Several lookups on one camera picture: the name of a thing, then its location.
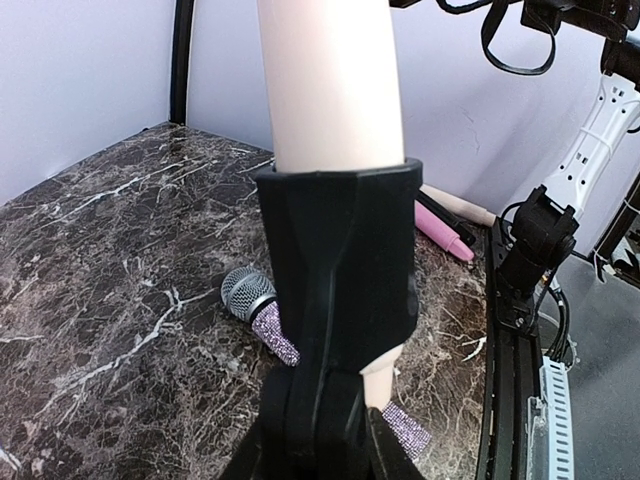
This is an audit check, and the right black frame post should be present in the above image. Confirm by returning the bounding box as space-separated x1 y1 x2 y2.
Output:
168 0 196 125

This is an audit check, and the purple glitter microphone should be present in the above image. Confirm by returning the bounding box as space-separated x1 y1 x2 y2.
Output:
220 266 431 461

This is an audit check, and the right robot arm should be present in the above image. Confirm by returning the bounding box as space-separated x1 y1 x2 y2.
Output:
497 1 639 299

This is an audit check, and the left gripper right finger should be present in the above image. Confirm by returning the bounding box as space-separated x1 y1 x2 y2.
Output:
367 407 430 480

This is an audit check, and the white cable duct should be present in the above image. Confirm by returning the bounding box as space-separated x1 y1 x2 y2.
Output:
526 356 575 480

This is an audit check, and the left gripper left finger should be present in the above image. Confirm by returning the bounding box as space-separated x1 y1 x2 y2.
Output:
227 424 273 480

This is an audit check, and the pink microphone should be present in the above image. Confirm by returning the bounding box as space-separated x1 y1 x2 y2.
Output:
414 202 474 262

